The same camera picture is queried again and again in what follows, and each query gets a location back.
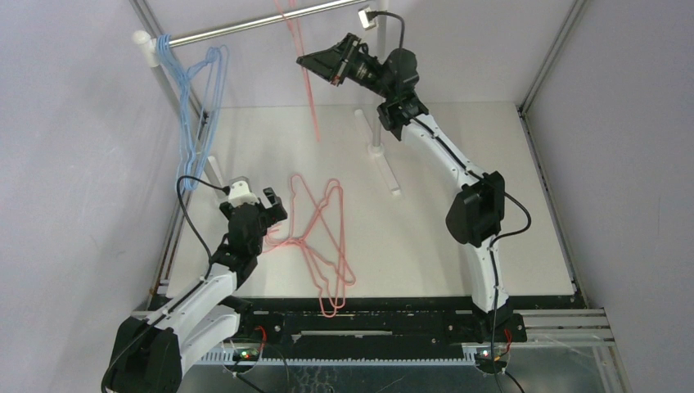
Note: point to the right circuit board with wires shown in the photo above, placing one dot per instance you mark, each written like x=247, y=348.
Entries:
x=492, y=361

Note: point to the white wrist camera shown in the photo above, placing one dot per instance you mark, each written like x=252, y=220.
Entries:
x=368, y=17
x=240, y=192

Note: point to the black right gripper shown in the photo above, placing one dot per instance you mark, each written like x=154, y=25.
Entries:
x=346, y=59

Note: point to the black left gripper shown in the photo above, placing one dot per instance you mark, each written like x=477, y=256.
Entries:
x=276, y=214

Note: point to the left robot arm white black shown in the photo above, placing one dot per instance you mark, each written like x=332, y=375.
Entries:
x=153, y=354

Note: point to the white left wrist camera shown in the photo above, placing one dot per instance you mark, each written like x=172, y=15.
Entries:
x=240, y=192

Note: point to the pink wire hanger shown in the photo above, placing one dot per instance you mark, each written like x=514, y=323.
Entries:
x=322, y=243
x=330, y=277
x=282, y=238
x=296, y=33

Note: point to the metal clothes rack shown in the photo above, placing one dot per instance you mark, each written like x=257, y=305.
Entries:
x=252, y=73

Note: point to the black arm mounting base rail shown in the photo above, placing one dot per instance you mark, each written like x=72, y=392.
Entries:
x=387, y=329

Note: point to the left circuit board with wires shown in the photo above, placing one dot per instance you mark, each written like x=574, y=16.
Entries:
x=244, y=359

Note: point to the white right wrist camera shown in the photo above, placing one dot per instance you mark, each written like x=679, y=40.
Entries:
x=368, y=17

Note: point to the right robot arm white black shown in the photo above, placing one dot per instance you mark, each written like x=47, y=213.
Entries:
x=478, y=205

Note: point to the circuit board with wires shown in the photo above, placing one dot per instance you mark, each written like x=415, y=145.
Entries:
x=244, y=359
x=492, y=361

